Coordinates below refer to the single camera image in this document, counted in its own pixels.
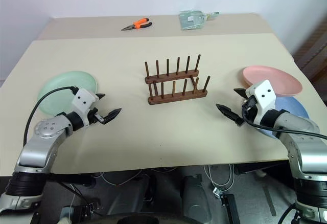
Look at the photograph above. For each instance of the dark grey rounded shape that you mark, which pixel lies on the dark grey rounded shape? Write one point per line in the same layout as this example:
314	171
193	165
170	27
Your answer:
195	198

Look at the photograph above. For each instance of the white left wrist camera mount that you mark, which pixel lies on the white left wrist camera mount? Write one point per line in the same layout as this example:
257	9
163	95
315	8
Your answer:
83	101

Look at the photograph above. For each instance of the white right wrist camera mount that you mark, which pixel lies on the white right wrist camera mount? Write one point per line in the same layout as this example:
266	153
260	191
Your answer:
264	93

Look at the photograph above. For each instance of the black metal bracket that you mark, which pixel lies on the black metal bracket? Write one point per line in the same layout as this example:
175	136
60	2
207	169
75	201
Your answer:
230	207

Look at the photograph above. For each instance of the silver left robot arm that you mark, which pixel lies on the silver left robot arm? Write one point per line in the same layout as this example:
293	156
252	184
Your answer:
42	132

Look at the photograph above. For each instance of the wooden dish rack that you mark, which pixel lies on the wooden dish rack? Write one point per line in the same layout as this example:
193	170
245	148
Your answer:
178	96

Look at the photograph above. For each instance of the green plate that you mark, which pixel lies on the green plate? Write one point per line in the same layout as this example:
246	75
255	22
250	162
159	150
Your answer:
64	80

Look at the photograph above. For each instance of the blue plate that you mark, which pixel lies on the blue plate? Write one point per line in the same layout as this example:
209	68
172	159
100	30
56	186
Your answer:
292	106

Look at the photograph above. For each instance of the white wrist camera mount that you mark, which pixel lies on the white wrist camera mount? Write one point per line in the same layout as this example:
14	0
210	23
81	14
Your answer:
264	93
83	101

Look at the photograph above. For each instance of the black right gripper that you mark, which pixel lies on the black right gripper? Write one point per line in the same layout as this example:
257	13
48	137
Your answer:
250	105

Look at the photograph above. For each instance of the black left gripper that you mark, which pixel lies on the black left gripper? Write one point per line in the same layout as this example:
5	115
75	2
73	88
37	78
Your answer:
94	116

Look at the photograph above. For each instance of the black bar under table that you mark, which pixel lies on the black bar under table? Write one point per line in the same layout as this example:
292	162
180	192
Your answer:
71	179

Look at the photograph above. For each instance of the red plate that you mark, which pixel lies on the red plate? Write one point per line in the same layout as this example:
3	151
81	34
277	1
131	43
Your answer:
277	77

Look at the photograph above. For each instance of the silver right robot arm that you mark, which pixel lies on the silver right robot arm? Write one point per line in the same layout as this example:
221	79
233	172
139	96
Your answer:
301	128

